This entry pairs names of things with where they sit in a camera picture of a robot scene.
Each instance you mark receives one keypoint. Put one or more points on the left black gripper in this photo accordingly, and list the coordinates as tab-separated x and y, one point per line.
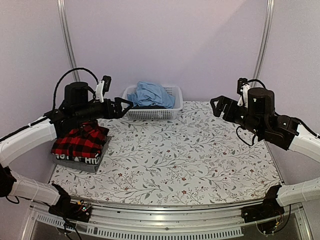
118	113

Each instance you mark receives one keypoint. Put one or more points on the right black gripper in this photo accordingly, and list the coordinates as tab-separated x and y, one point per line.
224	100

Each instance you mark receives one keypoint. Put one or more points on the red black plaid shirt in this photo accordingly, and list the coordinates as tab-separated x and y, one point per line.
86	141

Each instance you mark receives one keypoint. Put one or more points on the black white plaid shirt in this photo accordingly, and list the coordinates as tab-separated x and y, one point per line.
78	159

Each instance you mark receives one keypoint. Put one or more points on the grey shirt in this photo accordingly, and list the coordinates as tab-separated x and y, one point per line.
90	166

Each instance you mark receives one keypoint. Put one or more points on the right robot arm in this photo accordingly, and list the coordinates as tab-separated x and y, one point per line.
285	132

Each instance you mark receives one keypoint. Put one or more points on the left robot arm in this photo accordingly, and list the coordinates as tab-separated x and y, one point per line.
52	125

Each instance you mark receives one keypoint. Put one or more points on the white plastic basket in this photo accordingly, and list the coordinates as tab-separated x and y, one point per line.
160	113

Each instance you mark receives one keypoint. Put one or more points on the blue shirt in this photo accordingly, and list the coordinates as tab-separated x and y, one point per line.
147	94

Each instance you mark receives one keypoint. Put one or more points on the floral tablecloth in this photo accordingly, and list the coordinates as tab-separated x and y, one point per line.
195	159

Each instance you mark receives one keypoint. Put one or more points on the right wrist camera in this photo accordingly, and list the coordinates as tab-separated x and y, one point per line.
255	98

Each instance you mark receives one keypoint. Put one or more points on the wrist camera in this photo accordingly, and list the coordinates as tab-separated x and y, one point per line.
76	94
255	98

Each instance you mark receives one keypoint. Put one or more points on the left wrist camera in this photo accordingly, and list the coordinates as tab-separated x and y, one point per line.
76	94

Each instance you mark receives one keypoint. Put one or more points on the right aluminium post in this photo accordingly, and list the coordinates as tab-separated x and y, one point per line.
270	4

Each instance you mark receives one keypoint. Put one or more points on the aluminium post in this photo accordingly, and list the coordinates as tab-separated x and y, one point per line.
61	7
270	4

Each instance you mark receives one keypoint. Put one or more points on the aluminium front rail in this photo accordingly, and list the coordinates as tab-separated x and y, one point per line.
115	221

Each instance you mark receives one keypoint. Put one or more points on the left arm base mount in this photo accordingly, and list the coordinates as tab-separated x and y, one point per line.
65	208

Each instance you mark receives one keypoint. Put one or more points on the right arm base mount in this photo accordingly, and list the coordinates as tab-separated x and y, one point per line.
267	215

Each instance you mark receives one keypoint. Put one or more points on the left aluminium post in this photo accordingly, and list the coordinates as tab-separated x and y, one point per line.
61	7

